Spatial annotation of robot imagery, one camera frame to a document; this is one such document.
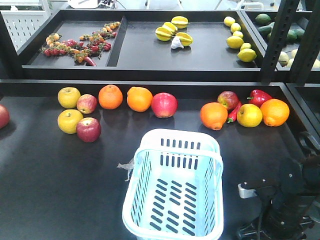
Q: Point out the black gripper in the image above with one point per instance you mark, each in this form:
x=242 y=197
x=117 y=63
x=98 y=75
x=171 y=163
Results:
x=284 y=206

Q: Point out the light blue plastic basket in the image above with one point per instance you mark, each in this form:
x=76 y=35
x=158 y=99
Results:
x=175 y=190

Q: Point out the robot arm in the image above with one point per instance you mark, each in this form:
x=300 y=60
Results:
x=309 y=143

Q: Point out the orange fruit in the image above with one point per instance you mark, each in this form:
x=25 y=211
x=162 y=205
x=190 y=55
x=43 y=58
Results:
x=139 y=99
x=275 y=112
x=213 y=115
x=110 y=97

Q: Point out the red chili pepper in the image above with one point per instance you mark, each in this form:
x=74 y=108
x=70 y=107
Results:
x=232 y=116

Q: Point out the red bell pepper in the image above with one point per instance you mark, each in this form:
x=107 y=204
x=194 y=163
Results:
x=257 y=97

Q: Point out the red yellow apple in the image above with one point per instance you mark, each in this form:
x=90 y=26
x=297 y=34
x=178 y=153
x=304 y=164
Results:
x=228 y=99

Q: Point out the pale green pear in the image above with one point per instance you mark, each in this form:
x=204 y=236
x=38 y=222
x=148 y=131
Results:
x=283 y=58

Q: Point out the yellow lemon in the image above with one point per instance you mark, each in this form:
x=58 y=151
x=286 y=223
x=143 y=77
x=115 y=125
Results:
x=247 y=55

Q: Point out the red pink apple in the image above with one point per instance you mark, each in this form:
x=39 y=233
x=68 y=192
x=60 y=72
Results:
x=164 y=105

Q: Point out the green avocado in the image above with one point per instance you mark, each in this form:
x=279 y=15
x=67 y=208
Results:
x=263 y=19

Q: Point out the white garlic bulb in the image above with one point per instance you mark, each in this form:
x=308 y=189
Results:
x=176 y=43

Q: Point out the dark red apple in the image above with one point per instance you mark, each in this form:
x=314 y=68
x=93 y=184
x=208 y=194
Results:
x=88 y=129

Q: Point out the yellow starfruit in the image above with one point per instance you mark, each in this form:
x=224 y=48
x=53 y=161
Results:
x=180 y=22

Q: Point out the small pink apple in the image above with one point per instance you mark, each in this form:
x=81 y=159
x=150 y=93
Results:
x=87 y=104

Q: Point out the cherry tomato vine bunch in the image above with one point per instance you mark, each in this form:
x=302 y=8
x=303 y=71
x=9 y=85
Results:
x=83 y=50

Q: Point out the red apple at edge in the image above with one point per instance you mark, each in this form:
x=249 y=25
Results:
x=4 y=116

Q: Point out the black upright post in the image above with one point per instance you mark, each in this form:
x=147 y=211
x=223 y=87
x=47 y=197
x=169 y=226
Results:
x=286 y=11

